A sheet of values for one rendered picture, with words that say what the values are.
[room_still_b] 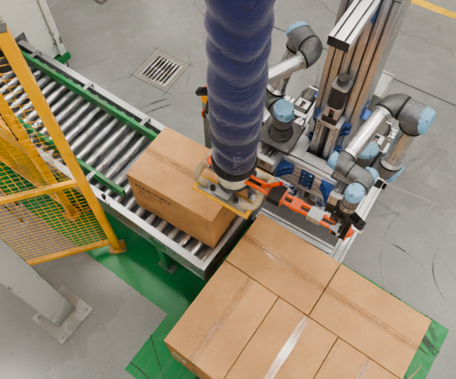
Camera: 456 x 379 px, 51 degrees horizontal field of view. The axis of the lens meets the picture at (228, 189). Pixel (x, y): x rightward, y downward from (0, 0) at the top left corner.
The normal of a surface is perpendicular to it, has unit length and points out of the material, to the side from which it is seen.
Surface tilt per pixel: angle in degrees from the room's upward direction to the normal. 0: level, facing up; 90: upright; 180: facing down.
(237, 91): 80
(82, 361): 0
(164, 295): 0
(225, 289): 0
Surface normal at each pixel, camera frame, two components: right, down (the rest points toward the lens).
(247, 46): 0.27, 0.67
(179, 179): 0.00, -0.48
